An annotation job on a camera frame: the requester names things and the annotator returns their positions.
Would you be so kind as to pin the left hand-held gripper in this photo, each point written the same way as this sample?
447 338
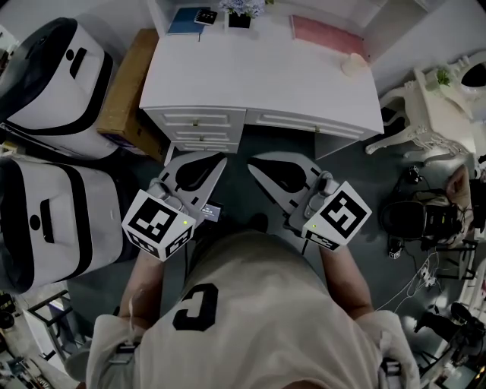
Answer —
152 220

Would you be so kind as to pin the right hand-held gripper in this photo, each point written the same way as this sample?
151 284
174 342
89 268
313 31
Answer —
341 216

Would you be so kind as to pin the white shelf unit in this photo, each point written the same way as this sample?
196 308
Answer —
157 15

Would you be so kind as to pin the person's left forearm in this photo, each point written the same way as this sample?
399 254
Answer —
146 281

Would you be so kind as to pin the person's right forearm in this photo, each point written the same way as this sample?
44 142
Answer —
341 273

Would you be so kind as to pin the white desk with drawers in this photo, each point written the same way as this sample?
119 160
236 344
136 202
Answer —
247 76

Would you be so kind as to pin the small black display device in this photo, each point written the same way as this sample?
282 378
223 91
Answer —
211 212

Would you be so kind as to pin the person's black shoe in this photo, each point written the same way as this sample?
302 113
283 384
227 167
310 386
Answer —
258 222

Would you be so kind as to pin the brown cardboard box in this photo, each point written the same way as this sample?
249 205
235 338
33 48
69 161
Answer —
125 95

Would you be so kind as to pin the person's white t-shirt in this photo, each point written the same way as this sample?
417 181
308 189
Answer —
247 323

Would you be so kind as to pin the pink book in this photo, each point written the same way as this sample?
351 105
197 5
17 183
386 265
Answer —
326 36

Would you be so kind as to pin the blue notebook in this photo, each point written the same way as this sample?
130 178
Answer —
184 23

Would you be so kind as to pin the small black spiral notepad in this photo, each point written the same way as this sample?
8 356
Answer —
206 17

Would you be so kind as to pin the white ornate dressing table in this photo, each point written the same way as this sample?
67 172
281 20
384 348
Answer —
433 114

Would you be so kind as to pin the flower bouquet in black vase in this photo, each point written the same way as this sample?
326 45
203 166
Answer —
241 11

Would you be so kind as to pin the white power strip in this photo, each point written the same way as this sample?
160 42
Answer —
427 280

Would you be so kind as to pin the small green potted plant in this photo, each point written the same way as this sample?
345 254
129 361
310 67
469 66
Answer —
440 78

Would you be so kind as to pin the oval white framed mirror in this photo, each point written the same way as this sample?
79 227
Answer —
472 78

